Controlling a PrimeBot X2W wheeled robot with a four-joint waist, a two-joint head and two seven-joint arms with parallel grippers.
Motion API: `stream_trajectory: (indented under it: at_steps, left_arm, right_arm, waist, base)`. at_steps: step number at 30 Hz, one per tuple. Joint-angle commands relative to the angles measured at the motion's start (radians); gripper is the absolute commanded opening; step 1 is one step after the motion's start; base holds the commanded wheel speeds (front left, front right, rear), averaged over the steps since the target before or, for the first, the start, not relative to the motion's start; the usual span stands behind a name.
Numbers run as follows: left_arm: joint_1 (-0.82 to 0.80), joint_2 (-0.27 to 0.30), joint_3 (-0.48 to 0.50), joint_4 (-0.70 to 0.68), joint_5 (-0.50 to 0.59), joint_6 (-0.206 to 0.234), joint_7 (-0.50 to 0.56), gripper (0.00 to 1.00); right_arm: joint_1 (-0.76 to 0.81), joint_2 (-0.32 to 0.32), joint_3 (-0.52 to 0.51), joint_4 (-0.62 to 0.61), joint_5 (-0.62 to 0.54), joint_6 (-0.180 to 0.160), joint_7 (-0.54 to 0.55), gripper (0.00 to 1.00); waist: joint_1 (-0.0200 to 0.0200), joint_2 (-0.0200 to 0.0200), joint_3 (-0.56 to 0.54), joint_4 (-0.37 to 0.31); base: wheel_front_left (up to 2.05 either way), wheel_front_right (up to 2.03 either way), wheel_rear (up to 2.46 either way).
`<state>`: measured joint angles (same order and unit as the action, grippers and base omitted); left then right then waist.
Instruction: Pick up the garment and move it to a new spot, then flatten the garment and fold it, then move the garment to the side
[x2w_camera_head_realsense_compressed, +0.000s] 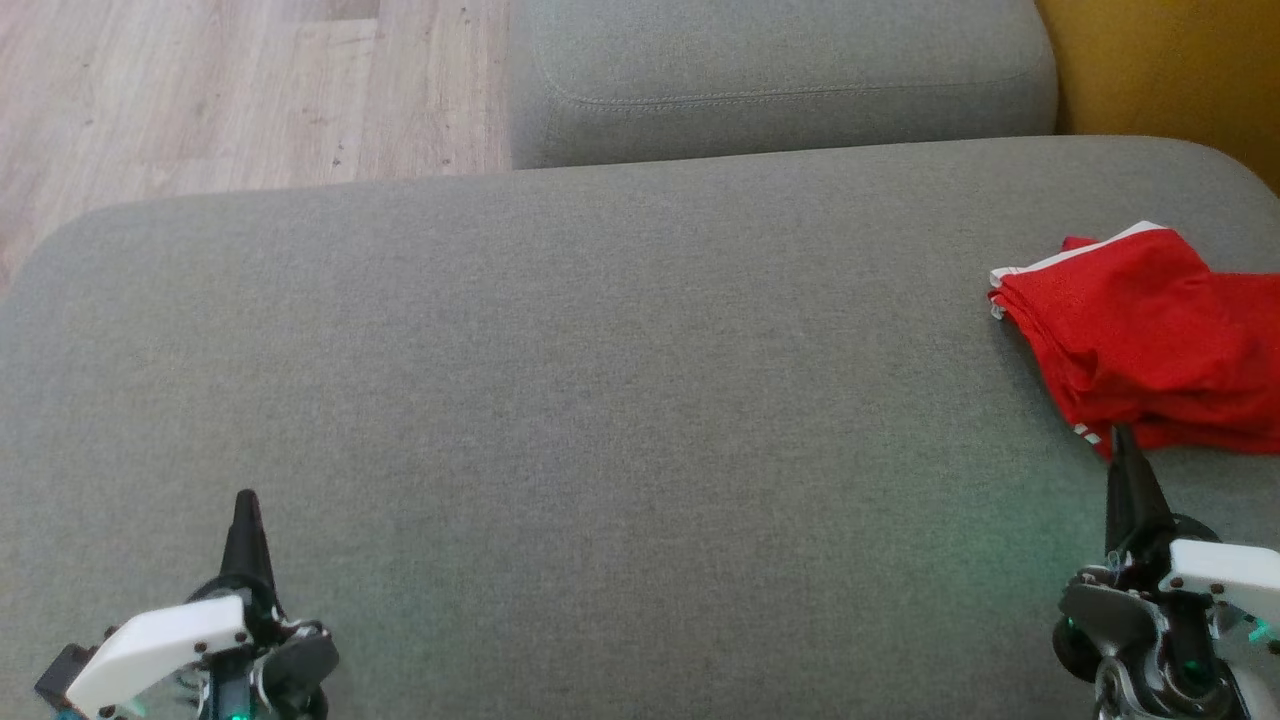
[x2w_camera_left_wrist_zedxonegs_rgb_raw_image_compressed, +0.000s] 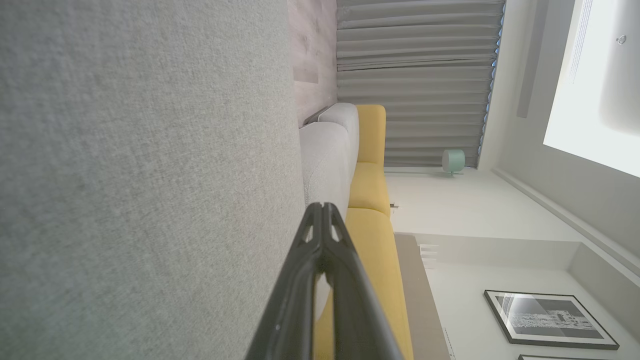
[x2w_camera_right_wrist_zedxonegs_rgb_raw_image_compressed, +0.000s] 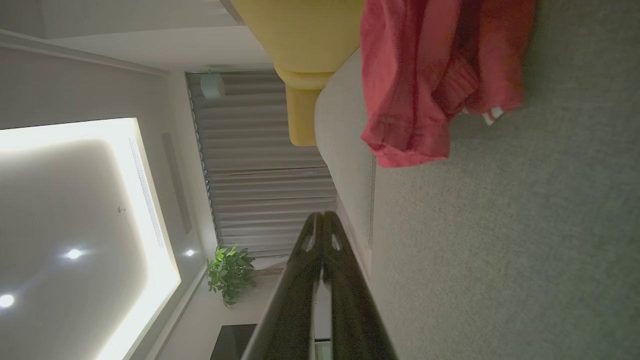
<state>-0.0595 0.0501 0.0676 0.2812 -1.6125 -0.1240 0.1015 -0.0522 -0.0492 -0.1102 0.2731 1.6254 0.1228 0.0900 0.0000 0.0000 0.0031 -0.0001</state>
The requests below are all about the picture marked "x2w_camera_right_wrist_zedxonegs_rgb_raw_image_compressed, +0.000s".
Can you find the black wall television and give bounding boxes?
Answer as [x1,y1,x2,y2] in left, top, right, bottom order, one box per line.
[210,324,257,360]

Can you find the yellow sofa with grey cushions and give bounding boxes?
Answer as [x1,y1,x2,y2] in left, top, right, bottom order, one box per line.
[230,0,640,360]

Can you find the round white ceiling device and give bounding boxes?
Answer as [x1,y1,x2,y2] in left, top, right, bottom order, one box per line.
[200,70,226,101]

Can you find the long white ceiling air vent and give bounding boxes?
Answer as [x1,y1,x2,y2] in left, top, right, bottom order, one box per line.
[128,137,167,250]

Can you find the green potted tree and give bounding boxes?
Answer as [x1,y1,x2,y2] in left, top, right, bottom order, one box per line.
[206,243,283,307]

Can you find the grey pleated curtains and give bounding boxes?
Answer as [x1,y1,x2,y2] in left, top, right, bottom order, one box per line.
[186,70,338,258]

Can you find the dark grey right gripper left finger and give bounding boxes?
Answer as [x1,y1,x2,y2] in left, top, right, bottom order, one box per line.
[241,211,325,360]

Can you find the red shirt with striped cuffs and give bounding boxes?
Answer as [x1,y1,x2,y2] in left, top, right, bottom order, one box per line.
[360,0,538,168]

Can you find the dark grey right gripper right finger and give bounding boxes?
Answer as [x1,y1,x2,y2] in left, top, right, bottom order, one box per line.
[322,211,399,360]

